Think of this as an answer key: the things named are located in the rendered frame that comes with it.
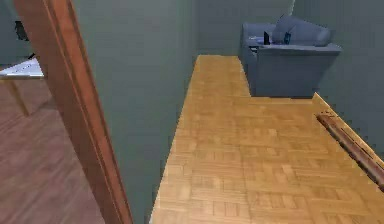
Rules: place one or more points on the brown wooden baseball bat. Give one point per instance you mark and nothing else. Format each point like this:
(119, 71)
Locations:
(353, 146)

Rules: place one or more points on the blue grey sofa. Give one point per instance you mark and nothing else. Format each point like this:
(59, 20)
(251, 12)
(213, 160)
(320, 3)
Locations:
(286, 70)

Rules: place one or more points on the small black box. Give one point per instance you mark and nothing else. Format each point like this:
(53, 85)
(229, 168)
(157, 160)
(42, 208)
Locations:
(266, 38)

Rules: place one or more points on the dark remote control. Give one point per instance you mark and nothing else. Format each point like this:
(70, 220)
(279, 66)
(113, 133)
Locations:
(286, 36)

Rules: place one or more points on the brown wooden room door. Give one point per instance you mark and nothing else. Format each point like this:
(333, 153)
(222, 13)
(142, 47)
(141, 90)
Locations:
(70, 100)

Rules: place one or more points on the blue grey sofa cushion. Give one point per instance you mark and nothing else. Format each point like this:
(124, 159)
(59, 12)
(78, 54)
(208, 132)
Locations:
(300, 31)

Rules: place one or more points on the white table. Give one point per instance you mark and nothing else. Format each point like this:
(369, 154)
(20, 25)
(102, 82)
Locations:
(25, 70)

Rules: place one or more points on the black object on wall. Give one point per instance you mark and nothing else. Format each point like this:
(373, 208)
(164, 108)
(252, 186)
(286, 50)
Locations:
(21, 30)

